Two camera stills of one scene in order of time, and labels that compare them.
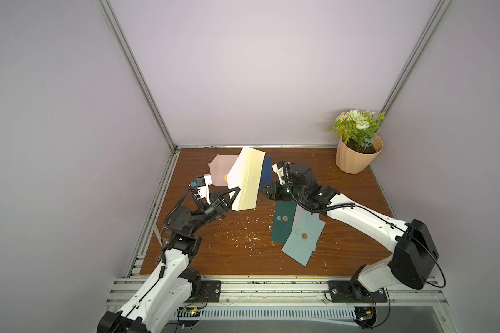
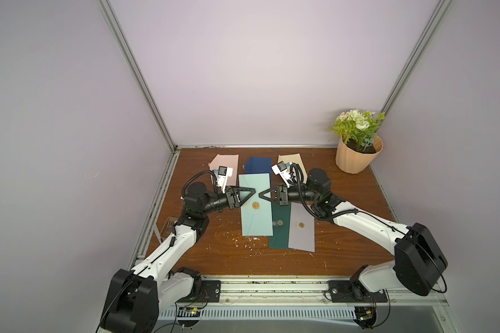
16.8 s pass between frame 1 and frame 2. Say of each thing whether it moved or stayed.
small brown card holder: stayed
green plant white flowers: stayed
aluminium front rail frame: stayed
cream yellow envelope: moved
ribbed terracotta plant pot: stayed
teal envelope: moved
